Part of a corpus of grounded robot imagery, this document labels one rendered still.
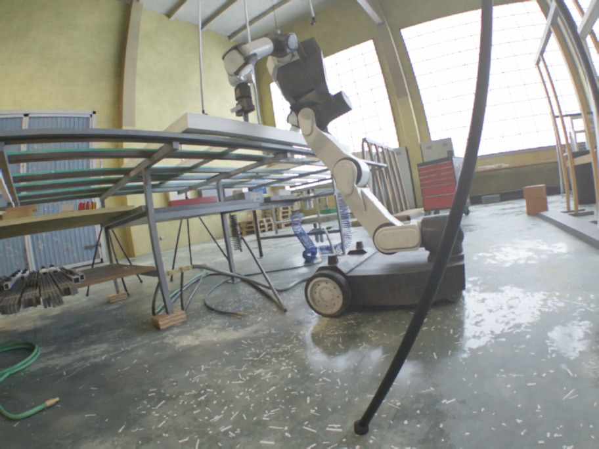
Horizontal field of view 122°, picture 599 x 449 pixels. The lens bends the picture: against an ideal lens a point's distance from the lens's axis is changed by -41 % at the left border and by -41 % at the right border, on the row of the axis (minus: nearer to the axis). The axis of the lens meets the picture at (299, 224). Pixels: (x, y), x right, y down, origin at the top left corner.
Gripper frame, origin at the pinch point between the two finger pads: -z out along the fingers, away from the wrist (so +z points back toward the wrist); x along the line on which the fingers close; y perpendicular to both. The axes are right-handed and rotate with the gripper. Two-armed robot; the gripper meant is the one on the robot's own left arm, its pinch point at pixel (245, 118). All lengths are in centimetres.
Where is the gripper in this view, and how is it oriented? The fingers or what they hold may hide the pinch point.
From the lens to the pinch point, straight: 145.7
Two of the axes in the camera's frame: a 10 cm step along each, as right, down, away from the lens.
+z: -1.5, -9.9, -0.4
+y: -5.9, 1.3, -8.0
